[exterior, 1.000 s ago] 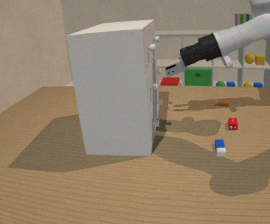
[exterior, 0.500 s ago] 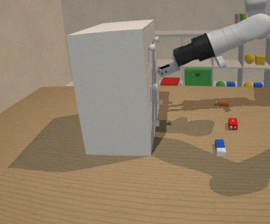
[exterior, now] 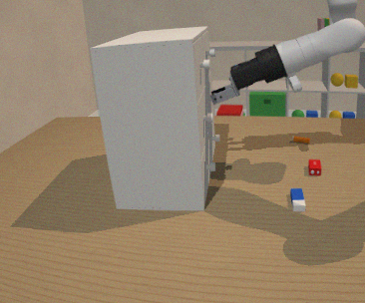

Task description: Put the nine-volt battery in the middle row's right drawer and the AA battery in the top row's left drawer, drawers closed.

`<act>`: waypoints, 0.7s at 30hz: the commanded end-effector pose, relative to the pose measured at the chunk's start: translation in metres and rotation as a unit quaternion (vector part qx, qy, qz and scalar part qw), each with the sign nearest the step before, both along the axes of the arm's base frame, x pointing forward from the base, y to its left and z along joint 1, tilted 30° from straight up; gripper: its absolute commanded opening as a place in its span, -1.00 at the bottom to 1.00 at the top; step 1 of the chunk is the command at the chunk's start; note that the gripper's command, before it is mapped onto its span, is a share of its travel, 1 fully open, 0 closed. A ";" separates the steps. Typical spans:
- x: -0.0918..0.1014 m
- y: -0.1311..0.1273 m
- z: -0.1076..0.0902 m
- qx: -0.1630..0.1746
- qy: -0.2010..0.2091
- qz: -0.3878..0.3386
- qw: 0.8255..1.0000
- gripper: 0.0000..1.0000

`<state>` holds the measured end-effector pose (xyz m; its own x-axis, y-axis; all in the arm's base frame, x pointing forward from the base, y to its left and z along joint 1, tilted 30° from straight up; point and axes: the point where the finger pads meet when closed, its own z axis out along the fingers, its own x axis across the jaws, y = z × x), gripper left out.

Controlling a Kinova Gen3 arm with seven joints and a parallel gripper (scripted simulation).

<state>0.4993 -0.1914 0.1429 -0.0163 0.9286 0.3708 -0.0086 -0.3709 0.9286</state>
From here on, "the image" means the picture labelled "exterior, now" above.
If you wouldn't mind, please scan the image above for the red nine-volt battery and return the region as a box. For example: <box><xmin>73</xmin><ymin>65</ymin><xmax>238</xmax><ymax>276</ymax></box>
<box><xmin>308</xmin><ymin>159</ymin><xmax>321</xmax><ymax>175</ymax></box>

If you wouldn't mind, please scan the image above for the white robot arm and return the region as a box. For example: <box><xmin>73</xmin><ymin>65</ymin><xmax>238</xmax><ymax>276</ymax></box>
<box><xmin>296</xmin><ymin>0</ymin><xmax>365</xmax><ymax>68</ymax></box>

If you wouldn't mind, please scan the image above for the blue and white eraser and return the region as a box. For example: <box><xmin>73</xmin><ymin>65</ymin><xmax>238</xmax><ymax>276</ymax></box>
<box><xmin>290</xmin><ymin>188</ymin><xmax>306</xmax><ymax>211</ymax></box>

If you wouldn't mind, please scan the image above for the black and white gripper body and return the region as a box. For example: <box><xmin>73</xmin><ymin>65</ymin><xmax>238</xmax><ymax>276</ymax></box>
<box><xmin>230</xmin><ymin>39</ymin><xmax>306</xmax><ymax>93</ymax></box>

